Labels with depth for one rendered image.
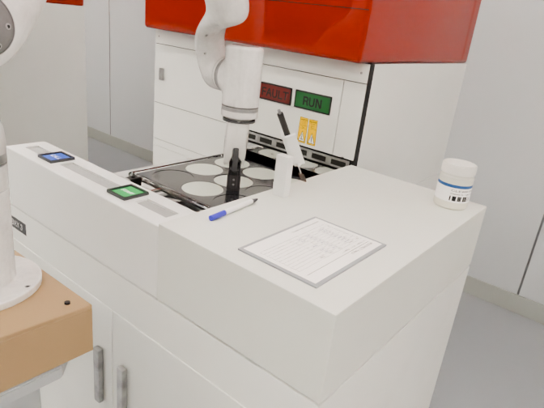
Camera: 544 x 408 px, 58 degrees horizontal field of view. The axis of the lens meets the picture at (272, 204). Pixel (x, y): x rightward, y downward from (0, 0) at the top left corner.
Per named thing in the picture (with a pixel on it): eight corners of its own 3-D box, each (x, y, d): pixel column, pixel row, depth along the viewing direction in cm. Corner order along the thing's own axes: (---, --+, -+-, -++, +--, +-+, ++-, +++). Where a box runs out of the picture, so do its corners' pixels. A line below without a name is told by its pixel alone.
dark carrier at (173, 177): (231, 155, 149) (231, 154, 148) (325, 189, 129) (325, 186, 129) (136, 175, 123) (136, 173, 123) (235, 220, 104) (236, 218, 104)
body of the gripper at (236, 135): (223, 108, 117) (220, 154, 121) (221, 116, 108) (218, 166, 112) (255, 112, 118) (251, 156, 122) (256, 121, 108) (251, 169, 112)
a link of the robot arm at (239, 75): (211, 101, 112) (239, 109, 106) (215, 40, 107) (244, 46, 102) (238, 99, 118) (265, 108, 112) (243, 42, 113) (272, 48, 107)
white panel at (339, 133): (158, 142, 180) (161, 27, 166) (348, 214, 135) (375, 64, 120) (151, 144, 178) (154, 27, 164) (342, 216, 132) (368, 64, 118)
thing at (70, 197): (47, 194, 124) (44, 140, 119) (195, 280, 94) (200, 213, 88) (9, 202, 117) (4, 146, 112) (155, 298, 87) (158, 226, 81)
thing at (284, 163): (286, 188, 105) (295, 126, 100) (301, 193, 103) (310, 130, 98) (269, 193, 101) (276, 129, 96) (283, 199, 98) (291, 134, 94)
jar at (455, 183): (439, 196, 111) (450, 155, 108) (470, 206, 107) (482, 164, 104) (427, 203, 106) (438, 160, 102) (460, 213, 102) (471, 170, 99)
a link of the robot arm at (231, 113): (223, 99, 116) (222, 112, 117) (220, 106, 108) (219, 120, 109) (257, 104, 116) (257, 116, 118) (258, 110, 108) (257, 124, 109)
